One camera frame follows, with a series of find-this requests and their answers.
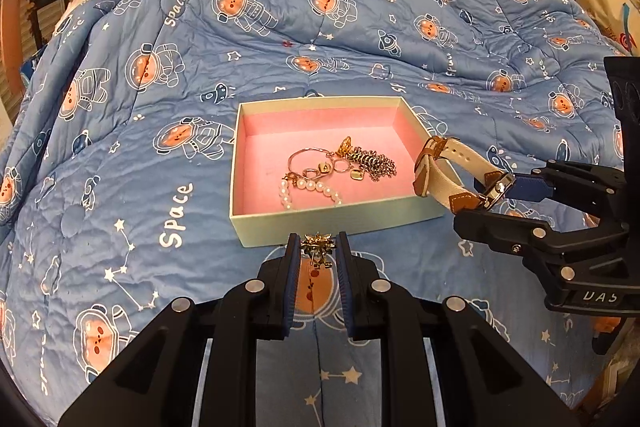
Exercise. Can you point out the blue printed bag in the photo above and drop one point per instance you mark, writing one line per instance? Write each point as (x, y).
(31, 72)

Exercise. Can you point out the cream printed tote bag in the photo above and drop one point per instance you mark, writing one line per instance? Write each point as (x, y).
(605, 12)

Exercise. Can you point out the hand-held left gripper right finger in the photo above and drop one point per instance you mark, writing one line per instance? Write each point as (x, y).
(345, 287)

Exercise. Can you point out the pink lined jewelry box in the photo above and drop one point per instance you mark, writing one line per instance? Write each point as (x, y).
(270, 157)

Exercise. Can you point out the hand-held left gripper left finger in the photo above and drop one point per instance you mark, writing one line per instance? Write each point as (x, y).
(295, 287)

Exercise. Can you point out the brown wooden board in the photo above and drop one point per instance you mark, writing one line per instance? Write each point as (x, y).
(12, 42)

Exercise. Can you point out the gold ornate earring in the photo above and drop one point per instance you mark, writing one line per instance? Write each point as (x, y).
(345, 147)

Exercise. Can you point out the thin gold hoop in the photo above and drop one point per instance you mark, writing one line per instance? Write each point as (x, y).
(287, 167)

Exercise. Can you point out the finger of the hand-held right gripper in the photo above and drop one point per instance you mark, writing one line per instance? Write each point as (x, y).
(500, 224)
(530, 187)

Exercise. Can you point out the gold star brooch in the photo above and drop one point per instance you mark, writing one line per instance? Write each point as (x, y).
(316, 244)

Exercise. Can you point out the small gold stud earring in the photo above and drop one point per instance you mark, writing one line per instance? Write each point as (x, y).
(356, 175)

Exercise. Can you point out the blue astronaut bear blanket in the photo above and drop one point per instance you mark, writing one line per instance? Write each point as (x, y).
(150, 157)

